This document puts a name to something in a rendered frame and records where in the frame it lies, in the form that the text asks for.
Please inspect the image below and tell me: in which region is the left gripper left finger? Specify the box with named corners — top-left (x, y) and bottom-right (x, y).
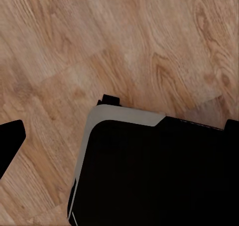
top-left (0, 119), bottom-right (26, 179)

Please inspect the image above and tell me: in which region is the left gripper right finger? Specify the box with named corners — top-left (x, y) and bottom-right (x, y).
top-left (223, 119), bottom-right (239, 159)

